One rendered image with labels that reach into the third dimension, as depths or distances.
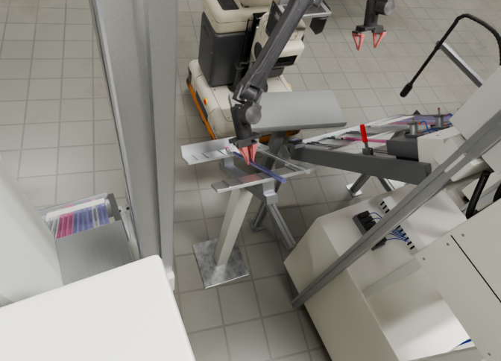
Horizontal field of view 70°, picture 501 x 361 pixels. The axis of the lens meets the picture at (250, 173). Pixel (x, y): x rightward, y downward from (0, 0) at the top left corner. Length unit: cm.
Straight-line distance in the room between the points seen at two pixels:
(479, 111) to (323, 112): 117
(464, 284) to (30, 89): 263
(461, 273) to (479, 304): 8
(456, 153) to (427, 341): 86
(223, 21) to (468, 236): 155
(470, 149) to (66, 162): 209
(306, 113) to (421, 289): 98
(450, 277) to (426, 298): 52
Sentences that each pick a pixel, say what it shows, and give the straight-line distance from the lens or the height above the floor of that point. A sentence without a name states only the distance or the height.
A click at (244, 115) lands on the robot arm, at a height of 110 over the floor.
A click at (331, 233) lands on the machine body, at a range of 156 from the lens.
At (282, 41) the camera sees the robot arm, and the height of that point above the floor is 125.
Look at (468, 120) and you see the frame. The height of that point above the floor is 143.
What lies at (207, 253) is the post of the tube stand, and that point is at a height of 1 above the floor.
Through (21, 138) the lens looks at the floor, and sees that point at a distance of 260.
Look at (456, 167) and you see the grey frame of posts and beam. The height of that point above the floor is 134.
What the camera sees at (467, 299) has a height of 108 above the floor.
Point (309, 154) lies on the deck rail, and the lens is 148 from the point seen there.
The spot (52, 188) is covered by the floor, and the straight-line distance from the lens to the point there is 233.
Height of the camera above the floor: 193
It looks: 55 degrees down
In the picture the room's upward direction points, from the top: 19 degrees clockwise
